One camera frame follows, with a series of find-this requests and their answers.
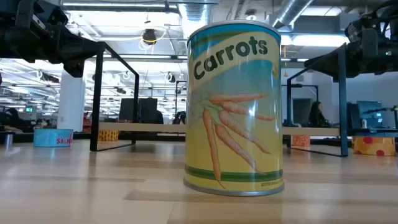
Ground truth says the lit computer monitor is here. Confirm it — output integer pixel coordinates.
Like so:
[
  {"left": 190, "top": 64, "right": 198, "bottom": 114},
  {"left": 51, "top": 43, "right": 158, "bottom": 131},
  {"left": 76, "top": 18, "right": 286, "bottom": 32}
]
[{"left": 356, "top": 100, "right": 384, "bottom": 129}]

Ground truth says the black monitor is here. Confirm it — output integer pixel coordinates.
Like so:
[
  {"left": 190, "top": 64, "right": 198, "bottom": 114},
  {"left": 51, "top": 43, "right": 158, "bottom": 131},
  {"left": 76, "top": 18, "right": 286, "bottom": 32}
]
[
  {"left": 138, "top": 97, "right": 159, "bottom": 124},
  {"left": 119, "top": 98, "right": 140, "bottom": 123}
]

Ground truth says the person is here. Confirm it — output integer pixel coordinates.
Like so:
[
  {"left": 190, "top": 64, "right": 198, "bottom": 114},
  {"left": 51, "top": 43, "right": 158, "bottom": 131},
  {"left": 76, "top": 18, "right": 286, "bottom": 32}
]
[
  {"left": 307, "top": 101, "right": 332, "bottom": 128},
  {"left": 172, "top": 111, "right": 187, "bottom": 125},
  {"left": 0, "top": 107, "right": 34, "bottom": 133}
]

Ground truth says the black metal frame stand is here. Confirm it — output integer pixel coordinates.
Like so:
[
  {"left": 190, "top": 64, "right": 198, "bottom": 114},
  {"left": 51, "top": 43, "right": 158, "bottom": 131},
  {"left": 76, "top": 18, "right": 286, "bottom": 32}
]
[{"left": 281, "top": 82, "right": 320, "bottom": 125}]

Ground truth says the black hanging ceiling device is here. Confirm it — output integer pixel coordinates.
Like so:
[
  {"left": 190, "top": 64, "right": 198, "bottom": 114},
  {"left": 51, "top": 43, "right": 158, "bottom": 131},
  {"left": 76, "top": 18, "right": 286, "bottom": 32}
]
[{"left": 142, "top": 28, "right": 158, "bottom": 45}]

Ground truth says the silver ventilation duct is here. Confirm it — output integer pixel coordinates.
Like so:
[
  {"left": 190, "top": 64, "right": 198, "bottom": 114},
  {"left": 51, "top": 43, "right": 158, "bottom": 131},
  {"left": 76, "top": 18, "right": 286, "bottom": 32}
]
[{"left": 267, "top": 0, "right": 315, "bottom": 29}]

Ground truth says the yellow black bean-pattern can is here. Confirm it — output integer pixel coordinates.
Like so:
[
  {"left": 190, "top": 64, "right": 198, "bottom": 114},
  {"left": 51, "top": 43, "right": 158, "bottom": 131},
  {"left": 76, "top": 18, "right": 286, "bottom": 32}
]
[{"left": 98, "top": 129, "right": 119, "bottom": 142}]

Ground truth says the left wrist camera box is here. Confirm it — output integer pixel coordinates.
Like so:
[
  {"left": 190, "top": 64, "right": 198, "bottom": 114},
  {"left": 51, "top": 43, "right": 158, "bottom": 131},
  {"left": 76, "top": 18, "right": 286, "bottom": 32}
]
[{"left": 32, "top": 4, "right": 69, "bottom": 30}]

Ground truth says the black frame wooden shelf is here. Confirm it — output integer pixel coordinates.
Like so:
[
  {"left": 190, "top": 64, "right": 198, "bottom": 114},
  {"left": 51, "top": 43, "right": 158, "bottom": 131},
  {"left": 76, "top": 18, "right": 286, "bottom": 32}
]
[{"left": 89, "top": 41, "right": 349, "bottom": 158}]

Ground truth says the white square pillar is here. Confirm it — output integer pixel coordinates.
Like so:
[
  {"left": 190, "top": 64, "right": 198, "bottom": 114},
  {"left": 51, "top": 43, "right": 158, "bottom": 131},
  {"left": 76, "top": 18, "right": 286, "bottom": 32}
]
[{"left": 57, "top": 68, "right": 86, "bottom": 132}]

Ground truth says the black aluminium table frame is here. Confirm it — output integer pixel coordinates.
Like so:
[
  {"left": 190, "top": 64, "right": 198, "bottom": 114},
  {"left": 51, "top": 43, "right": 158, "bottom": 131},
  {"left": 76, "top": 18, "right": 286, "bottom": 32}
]
[{"left": 0, "top": 130, "right": 355, "bottom": 147}]

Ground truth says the short light-blue salmon can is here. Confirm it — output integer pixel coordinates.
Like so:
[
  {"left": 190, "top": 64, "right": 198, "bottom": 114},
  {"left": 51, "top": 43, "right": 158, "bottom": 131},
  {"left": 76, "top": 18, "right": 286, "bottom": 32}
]
[{"left": 33, "top": 128, "right": 74, "bottom": 148}]

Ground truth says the short orange red-dotted can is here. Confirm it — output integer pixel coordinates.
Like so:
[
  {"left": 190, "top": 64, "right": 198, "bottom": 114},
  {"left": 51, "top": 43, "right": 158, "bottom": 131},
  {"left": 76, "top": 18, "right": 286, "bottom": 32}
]
[{"left": 352, "top": 136, "right": 396, "bottom": 157}]

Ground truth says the orange lattice-pattern can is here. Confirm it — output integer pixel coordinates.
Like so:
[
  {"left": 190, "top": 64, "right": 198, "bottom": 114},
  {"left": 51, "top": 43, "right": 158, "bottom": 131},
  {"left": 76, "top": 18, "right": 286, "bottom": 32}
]
[{"left": 292, "top": 134, "right": 311, "bottom": 147}]

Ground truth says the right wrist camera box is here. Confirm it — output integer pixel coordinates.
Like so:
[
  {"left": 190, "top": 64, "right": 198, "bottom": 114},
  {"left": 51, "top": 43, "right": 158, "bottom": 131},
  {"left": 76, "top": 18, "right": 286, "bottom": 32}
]
[{"left": 344, "top": 16, "right": 380, "bottom": 44}]

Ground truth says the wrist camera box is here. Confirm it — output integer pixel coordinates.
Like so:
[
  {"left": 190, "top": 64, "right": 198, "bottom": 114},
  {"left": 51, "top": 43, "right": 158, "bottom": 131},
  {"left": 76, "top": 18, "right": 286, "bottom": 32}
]
[
  {"left": 344, "top": 16, "right": 380, "bottom": 44},
  {"left": 32, "top": 4, "right": 69, "bottom": 30}
]

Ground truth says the carrots label tall can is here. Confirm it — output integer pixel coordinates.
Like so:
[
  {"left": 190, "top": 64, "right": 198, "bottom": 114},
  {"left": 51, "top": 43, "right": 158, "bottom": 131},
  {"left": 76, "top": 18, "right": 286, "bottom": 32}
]
[{"left": 183, "top": 20, "right": 285, "bottom": 197}]

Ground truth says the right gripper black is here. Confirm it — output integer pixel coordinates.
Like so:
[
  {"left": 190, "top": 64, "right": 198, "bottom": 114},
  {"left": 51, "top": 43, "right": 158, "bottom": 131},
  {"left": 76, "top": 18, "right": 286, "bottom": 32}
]
[{"left": 304, "top": 40, "right": 382, "bottom": 78}]

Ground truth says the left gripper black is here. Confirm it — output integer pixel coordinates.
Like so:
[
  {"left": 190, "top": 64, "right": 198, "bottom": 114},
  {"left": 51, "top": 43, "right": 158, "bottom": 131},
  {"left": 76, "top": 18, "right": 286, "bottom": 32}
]
[{"left": 29, "top": 24, "right": 106, "bottom": 78}]

